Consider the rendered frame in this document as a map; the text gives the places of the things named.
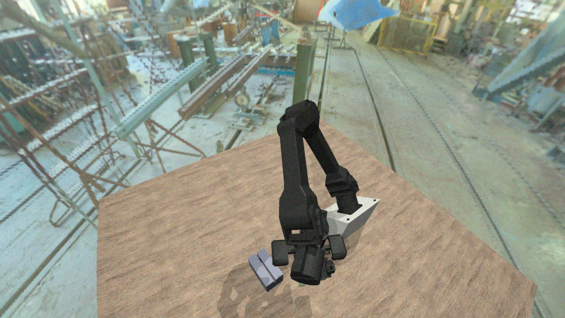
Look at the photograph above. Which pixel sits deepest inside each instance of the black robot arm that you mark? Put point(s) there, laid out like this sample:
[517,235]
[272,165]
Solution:
[298,205]

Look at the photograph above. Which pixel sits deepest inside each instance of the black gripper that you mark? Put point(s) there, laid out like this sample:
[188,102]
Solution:
[280,250]

